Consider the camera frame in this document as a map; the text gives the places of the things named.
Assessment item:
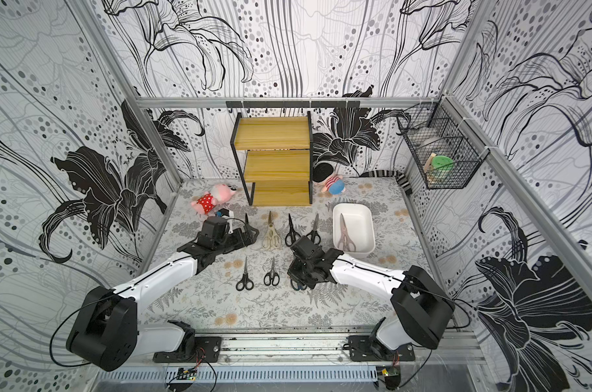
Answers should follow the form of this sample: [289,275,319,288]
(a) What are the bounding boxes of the cream handled kitchen scissors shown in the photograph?
[262,212,281,251]

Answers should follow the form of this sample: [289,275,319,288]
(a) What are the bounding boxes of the small grey handled scissors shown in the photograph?
[263,257,281,287]

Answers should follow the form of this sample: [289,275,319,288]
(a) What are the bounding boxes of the blue handled scissors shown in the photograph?
[290,279,307,291]

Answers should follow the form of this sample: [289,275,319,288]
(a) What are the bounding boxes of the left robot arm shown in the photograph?
[66,217,259,372]

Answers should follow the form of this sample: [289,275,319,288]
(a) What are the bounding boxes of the white plastic storage box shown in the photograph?
[333,204,375,258]

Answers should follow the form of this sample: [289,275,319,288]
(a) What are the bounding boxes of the wooden three tier shelf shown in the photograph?
[230,112,313,207]

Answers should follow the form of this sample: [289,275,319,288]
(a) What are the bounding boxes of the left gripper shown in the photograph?
[213,224,261,255]

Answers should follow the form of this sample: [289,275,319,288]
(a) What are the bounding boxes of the black wire basket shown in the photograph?
[396,98,483,189]

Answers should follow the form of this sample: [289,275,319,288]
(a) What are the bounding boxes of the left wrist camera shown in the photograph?
[196,217,228,250]

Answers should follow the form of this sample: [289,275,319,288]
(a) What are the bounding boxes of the black wall rail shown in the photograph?
[226,100,361,109]

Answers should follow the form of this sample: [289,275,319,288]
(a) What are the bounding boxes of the black scissors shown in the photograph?
[236,258,255,292]
[307,213,321,245]
[285,214,302,247]

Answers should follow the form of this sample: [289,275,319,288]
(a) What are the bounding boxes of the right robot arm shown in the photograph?
[288,237,455,351]

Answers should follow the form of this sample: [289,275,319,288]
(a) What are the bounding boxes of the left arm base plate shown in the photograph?
[152,336,222,364]

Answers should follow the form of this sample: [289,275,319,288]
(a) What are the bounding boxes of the pink handled scissors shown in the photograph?
[338,214,356,252]

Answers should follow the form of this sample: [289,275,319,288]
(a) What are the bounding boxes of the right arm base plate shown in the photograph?
[343,335,415,364]

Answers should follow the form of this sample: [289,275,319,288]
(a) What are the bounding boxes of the blue pink plush toy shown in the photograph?
[322,174,346,195]

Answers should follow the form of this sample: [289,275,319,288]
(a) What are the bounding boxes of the green lid in basket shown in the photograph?
[431,155,455,172]

